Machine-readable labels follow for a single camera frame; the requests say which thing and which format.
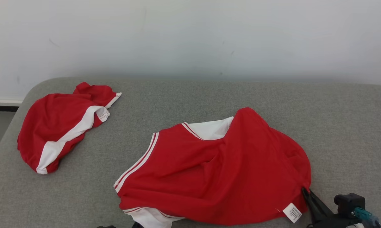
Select red basketball jersey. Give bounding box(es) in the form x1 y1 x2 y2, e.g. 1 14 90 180
114 107 312 228

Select red white-striped shorts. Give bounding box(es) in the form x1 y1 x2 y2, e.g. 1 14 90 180
17 82 122 175

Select grey fabric sofa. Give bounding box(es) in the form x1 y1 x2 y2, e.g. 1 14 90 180
0 77 381 228

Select white wall baseboard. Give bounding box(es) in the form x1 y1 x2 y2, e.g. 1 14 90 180
0 98 24 112

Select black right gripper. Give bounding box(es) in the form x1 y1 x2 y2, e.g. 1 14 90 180
301 187 359 228

